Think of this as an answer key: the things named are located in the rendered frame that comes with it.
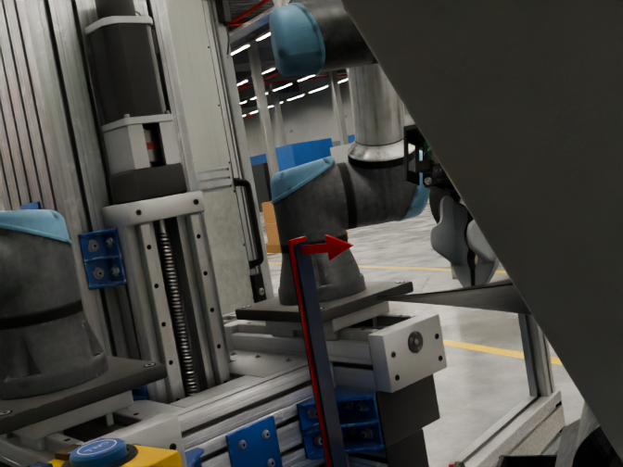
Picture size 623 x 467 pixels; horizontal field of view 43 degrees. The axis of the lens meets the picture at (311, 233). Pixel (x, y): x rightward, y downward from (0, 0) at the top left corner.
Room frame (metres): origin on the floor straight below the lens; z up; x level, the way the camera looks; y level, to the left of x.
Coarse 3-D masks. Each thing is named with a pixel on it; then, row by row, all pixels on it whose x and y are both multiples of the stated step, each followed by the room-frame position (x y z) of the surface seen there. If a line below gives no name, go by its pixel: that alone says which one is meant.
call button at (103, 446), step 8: (96, 440) 0.57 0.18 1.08; (104, 440) 0.57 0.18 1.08; (112, 440) 0.56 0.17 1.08; (120, 440) 0.56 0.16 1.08; (80, 448) 0.56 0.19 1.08; (88, 448) 0.55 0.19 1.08; (96, 448) 0.55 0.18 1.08; (104, 448) 0.55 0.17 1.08; (112, 448) 0.55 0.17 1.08; (120, 448) 0.55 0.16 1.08; (72, 456) 0.54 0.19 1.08; (80, 456) 0.54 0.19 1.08; (88, 456) 0.54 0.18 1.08; (96, 456) 0.54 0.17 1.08; (104, 456) 0.54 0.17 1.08; (112, 456) 0.54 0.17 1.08; (120, 456) 0.55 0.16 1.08; (72, 464) 0.54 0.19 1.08; (80, 464) 0.54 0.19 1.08; (88, 464) 0.54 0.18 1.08; (96, 464) 0.54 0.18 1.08; (104, 464) 0.54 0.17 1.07
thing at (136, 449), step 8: (128, 448) 0.56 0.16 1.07; (136, 448) 0.56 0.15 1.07; (144, 448) 0.56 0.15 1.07; (152, 448) 0.56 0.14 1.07; (160, 448) 0.56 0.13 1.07; (128, 456) 0.55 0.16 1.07; (136, 456) 0.55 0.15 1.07; (144, 456) 0.55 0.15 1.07; (152, 456) 0.54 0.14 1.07; (160, 456) 0.54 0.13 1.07; (168, 456) 0.54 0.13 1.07; (176, 456) 0.55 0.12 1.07; (56, 464) 0.56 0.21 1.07; (64, 464) 0.55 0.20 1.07; (112, 464) 0.54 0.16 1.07; (120, 464) 0.54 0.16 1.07; (128, 464) 0.54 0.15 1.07; (136, 464) 0.53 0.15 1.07; (144, 464) 0.53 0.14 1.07; (152, 464) 0.53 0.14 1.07; (160, 464) 0.54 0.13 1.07; (168, 464) 0.54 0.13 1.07; (176, 464) 0.55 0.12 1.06
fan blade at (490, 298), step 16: (464, 288) 0.61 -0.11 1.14; (480, 288) 0.60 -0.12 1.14; (496, 288) 0.60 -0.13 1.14; (512, 288) 0.67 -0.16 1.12; (432, 304) 0.72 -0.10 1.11; (448, 304) 0.73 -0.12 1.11; (464, 304) 0.73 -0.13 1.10; (480, 304) 0.74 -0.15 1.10; (496, 304) 0.74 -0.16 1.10; (512, 304) 0.74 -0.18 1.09
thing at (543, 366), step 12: (528, 324) 1.16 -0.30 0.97; (528, 336) 1.16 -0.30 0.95; (540, 336) 1.15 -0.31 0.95; (528, 348) 1.16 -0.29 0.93; (540, 348) 1.15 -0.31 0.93; (528, 360) 1.16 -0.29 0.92; (540, 360) 1.15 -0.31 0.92; (528, 372) 1.16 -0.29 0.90; (540, 372) 1.15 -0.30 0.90; (552, 372) 1.17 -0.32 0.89; (528, 384) 1.16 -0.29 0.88; (540, 384) 1.15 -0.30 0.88; (552, 384) 1.16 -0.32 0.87; (540, 396) 1.15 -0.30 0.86
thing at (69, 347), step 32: (0, 320) 0.97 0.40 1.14; (32, 320) 0.96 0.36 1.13; (64, 320) 0.98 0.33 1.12; (0, 352) 0.97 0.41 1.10; (32, 352) 0.96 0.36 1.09; (64, 352) 0.97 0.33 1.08; (96, 352) 1.03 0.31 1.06; (0, 384) 0.95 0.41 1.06; (32, 384) 0.94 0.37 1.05; (64, 384) 0.96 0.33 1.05
